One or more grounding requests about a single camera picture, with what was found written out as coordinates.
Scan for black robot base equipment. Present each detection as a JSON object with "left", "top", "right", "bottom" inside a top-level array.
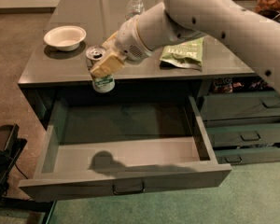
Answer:
[{"left": 0, "top": 124, "right": 27, "bottom": 199}]

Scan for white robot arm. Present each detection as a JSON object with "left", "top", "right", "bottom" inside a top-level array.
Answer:
[{"left": 91, "top": 0, "right": 280, "bottom": 94}]

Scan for black cup on counter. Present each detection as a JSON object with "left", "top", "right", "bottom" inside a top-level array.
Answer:
[{"left": 259, "top": 10, "right": 280, "bottom": 23}]

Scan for green 7up soda can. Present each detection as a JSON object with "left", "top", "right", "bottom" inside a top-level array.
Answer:
[{"left": 86, "top": 46, "right": 115, "bottom": 93}]

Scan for grey right middle drawer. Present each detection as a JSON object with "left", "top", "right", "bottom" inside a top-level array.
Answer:
[{"left": 206, "top": 123, "right": 280, "bottom": 147}]

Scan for grey right upper drawer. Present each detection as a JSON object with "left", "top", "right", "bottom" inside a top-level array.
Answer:
[{"left": 200, "top": 91, "right": 280, "bottom": 121}]

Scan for grey counter cabinet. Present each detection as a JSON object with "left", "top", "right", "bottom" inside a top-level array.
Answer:
[{"left": 19, "top": 0, "right": 280, "bottom": 163}]

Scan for green chip bag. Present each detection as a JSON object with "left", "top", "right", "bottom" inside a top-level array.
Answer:
[{"left": 160, "top": 38, "right": 203, "bottom": 71}]

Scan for clear plastic water bottle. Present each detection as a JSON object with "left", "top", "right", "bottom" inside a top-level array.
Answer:
[{"left": 125, "top": 0, "right": 145, "bottom": 21}]

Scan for snack packages in shelf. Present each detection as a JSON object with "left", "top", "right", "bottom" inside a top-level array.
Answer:
[{"left": 211, "top": 77, "right": 273, "bottom": 93}]

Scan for open grey top drawer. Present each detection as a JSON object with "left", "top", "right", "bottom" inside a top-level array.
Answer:
[{"left": 20, "top": 95, "right": 231, "bottom": 202}]

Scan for white paper bowl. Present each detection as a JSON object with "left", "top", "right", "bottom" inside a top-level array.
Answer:
[{"left": 44, "top": 25, "right": 87, "bottom": 51}]

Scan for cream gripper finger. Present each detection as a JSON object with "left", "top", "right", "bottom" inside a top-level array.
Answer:
[
  {"left": 102, "top": 32, "right": 118, "bottom": 49},
  {"left": 91, "top": 49, "right": 126, "bottom": 77}
]

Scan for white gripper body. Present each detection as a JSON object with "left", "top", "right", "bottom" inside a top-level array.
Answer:
[{"left": 115, "top": 15, "right": 152, "bottom": 62}]

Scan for grey right lower drawer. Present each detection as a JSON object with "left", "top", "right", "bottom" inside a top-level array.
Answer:
[{"left": 215, "top": 147, "right": 280, "bottom": 165}]

